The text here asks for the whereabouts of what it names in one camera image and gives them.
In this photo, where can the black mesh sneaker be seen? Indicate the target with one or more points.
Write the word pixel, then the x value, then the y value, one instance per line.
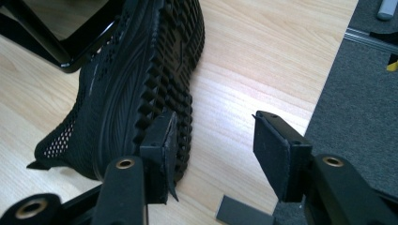
pixel 125 87

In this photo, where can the dark gray flat pad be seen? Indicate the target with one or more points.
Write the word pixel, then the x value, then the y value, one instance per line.
pixel 241 212

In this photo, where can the gray cylindrical post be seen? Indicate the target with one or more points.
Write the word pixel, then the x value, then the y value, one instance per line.
pixel 388 9

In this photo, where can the aluminium profile rail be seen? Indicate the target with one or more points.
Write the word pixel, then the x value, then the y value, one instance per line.
pixel 359 37

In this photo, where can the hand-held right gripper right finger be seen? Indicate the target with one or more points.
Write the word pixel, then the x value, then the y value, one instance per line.
pixel 275 156

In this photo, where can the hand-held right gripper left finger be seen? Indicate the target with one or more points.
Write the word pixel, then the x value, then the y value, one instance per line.
pixel 156 162

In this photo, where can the yellow object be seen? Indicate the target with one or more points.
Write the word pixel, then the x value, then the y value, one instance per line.
pixel 393 67

